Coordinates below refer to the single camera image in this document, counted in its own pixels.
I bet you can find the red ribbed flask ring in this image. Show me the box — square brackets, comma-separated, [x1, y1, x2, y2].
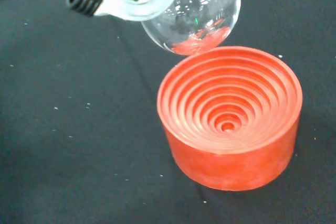
[156, 46, 303, 192]

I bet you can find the black bench cloth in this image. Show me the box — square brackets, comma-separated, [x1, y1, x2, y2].
[0, 0, 336, 224]

